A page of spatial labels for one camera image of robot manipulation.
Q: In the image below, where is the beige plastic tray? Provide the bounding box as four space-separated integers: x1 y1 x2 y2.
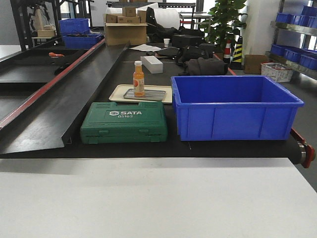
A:
109 84 172 104

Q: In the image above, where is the large cardboard box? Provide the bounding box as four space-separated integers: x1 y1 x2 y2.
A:
104 23 147 46

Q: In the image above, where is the small grey metal tray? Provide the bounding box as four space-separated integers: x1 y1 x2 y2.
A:
123 88 166 101

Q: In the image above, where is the white paper cup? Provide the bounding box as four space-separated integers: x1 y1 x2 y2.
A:
163 38 170 48

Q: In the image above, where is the orange juice bottle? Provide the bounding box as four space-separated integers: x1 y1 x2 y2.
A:
133 60 145 97

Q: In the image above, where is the dark grey cloth bundle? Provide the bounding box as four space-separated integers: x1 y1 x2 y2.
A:
178 58 228 76

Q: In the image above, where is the large blue plastic bin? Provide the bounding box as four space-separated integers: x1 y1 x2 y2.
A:
171 75 304 141

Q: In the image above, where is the red conveyor end bracket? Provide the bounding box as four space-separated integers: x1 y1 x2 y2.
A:
290 128 316 169

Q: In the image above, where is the yellow black traffic cone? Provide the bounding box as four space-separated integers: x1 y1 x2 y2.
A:
230 36 243 70

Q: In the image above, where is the orange handled tool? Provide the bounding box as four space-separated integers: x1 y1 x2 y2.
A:
49 52 65 58

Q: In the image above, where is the white red basket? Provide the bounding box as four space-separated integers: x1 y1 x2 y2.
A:
261 62 293 83

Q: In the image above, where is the green potted plant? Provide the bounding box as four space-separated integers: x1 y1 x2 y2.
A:
204 0 248 52

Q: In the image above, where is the white rectangular box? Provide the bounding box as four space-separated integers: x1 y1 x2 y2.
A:
140 56 163 74

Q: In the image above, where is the blue bin far left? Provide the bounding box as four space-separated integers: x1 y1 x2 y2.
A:
62 34 104 49

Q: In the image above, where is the green SATA tool case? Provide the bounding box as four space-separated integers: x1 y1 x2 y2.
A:
80 102 168 144

